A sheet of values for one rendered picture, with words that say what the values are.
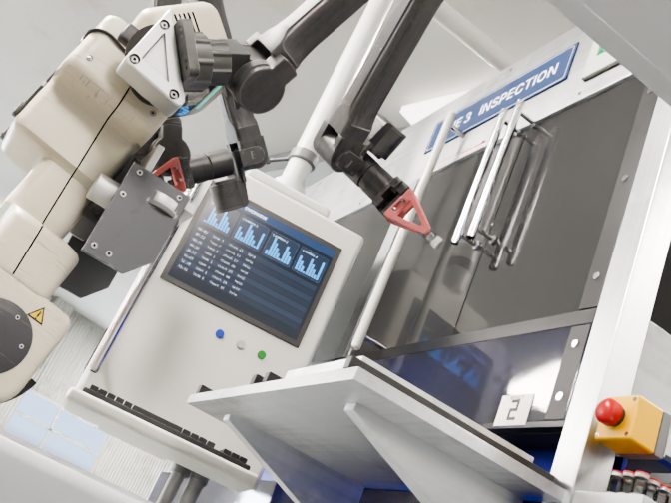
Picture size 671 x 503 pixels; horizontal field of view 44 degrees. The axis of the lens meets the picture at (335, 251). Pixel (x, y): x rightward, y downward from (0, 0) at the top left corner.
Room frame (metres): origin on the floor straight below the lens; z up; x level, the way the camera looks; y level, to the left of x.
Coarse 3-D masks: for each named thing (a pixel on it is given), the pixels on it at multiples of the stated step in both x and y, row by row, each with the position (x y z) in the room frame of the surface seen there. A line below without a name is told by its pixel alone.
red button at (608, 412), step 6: (600, 402) 1.16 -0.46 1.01; (606, 402) 1.15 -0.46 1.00; (612, 402) 1.14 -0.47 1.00; (618, 402) 1.14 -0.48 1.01; (600, 408) 1.15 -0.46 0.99; (606, 408) 1.14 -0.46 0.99; (612, 408) 1.14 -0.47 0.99; (618, 408) 1.14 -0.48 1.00; (600, 414) 1.15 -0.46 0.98; (606, 414) 1.14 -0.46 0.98; (612, 414) 1.14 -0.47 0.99; (618, 414) 1.14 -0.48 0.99; (600, 420) 1.15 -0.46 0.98; (606, 420) 1.15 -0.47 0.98; (612, 420) 1.14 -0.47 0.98; (618, 420) 1.14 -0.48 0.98
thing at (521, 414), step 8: (504, 400) 1.43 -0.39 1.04; (520, 400) 1.39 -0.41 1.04; (528, 400) 1.37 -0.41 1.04; (504, 408) 1.42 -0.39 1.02; (520, 408) 1.38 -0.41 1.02; (528, 408) 1.36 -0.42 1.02; (496, 416) 1.43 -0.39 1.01; (504, 416) 1.41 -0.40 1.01; (512, 416) 1.39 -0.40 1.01; (520, 416) 1.37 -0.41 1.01; (496, 424) 1.43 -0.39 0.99; (504, 424) 1.41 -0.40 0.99; (512, 424) 1.39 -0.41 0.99; (520, 424) 1.37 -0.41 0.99
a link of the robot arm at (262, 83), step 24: (312, 0) 1.02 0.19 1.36; (336, 0) 1.01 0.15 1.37; (360, 0) 1.02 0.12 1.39; (288, 24) 1.04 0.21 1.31; (312, 24) 1.03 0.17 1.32; (336, 24) 1.04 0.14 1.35; (264, 48) 1.10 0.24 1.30; (288, 48) 1.05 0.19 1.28; (312, 48) 1.07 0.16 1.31; (240, 72) 1.06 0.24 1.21; (264, 72) 1.05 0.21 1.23; (288, 72) 1.07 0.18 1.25; (240, 96) 1.08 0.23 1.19; (264, 96) 1.09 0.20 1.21
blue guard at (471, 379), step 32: (448, 352) 1.65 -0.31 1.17; (480, 352) 1.55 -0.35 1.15; (512, 352) 1.45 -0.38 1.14; (544, 352) 1.37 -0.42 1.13; (416, 384) 1.73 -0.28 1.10; (448, 384) 1.61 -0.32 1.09; (480, 384) 1.51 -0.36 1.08; (512, 384) 1.42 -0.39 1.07; (544, 384) 1.34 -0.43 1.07; (480, 416) 1.48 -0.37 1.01; (544, 416) 1.32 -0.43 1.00
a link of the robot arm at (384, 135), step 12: (384, 120) 1.25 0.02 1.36; (372, 132) 1.26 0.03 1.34; (384, 132) 1.26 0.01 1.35; (396, 132) 1.26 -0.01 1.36; (372, 144) 1.27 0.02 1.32; (384, 144) 1.27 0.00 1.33; (396, 144) 1.28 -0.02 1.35; (336, 156) 1.25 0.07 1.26; (348, 156) 1.25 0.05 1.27; (360, 156) 1.27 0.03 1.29; (384, 156) 1.29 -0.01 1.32; (348, 168) 1.27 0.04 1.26
